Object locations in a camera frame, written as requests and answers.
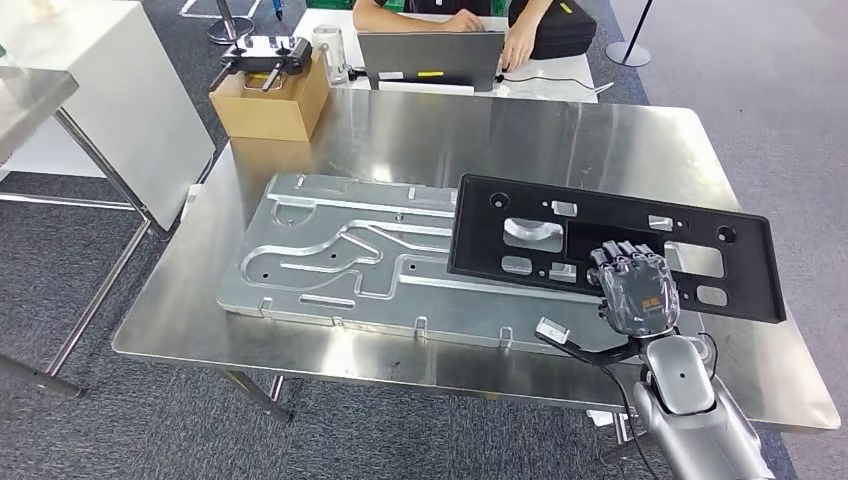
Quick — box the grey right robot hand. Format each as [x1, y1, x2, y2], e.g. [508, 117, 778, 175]
[588, 240, 682, 339]

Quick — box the person's right hand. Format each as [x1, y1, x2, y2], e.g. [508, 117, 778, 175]
[442, 9, 485, 33]

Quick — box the person's left hand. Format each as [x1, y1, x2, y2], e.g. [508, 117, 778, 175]
[501, 33, 531, 73]

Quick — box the black plastic plate part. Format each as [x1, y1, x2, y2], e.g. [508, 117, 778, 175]
[447, 173, 788, 325]

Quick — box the stainless steel workbench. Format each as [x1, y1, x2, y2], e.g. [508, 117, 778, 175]
[111, 86, 843, 465]

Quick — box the person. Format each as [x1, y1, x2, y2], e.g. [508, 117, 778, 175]
[351, 0, 554, 73]

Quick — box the white table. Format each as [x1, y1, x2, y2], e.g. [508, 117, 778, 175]
[291, 7, 598, 104]

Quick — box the grey laptop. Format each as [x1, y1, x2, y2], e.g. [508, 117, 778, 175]
[356, 29, 507, 93]

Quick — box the black carry case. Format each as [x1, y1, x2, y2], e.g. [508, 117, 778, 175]
[508, 0, 598, 61]

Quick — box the clear plastic cup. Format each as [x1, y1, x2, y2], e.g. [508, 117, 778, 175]
[311, 24, 350, 86]

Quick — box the black remote controller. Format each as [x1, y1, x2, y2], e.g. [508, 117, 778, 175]
[208, 34, 314, 93]

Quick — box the stamped grey metal panel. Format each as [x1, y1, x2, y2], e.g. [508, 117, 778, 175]
[216, 172, 707, 356]

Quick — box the brown cardboard box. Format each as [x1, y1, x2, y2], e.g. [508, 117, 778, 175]
[208, 49, 331, 143]

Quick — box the stainless steel table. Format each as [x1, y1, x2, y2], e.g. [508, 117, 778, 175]
[0, 66, 170, 399]

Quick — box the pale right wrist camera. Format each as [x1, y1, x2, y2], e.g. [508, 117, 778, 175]
[534, 316, 644, 368]

